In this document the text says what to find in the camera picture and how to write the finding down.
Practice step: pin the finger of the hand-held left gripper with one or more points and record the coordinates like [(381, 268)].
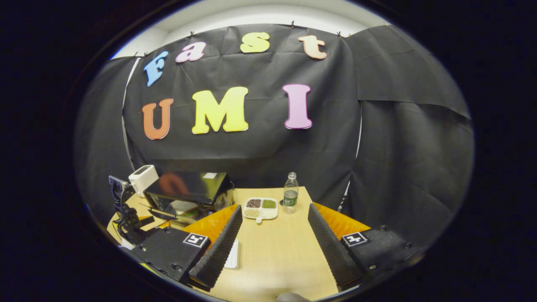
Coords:
[(144, 222)]

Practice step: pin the white toaster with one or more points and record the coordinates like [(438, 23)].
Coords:
[(142, 178)]

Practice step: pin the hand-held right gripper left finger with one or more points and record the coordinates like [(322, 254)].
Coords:
[(218, 256)]

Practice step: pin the clear plastic water bottle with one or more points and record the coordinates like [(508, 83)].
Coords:
[(290, 195)]

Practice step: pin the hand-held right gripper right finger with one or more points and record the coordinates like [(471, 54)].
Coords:
[(333, 251)]

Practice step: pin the white divided grain tray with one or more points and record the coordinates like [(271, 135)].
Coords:
[(261, 208)]

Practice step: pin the sandwich with lettuce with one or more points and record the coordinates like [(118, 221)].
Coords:
[(186, 212)]

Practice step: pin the black electric oven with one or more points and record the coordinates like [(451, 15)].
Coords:
[(188, 186)]

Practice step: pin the black backdrop cloth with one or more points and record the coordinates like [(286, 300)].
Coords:
[(272, 151)]

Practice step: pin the white food tray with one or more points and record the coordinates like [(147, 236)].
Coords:
[(233, 256)]

